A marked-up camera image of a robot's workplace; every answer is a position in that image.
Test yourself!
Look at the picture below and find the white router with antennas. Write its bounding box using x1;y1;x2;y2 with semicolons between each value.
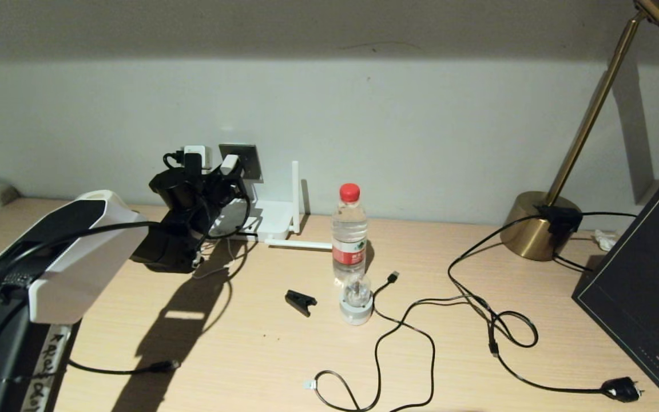
215;161;333;250

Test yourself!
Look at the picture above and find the water bottle with red cap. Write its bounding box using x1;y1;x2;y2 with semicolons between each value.
332;183;368;285

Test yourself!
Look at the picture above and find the small black clip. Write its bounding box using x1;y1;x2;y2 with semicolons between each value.
285;288;318;316

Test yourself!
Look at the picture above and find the small glass dome night light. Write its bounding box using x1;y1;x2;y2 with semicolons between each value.
339;271;374;325

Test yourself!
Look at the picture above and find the brass desk lamp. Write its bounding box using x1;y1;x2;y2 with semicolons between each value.
500;0;659;262

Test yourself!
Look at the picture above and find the small white crumpled item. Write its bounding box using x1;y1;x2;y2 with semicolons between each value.
591;229;616;251

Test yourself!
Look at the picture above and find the dark blue box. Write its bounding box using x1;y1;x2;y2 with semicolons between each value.
571;179;659;412

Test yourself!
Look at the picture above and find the grey wall socket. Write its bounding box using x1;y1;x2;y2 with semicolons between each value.
219;143;263;183

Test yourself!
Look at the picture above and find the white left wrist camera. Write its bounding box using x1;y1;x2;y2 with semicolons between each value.
182;144;213;171

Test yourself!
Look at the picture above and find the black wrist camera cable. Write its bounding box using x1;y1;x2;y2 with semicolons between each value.
0;150;252;344

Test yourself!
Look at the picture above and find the black ethernet cable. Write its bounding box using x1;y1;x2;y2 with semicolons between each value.
68;358;180;375

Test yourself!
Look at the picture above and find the black USB cable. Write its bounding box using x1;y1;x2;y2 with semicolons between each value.
304;270;435;412

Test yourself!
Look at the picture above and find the black inline switch box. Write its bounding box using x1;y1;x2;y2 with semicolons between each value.
537;205;583;234

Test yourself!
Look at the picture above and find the black lamp power cord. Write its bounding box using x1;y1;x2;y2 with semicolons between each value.
447;212;643;400

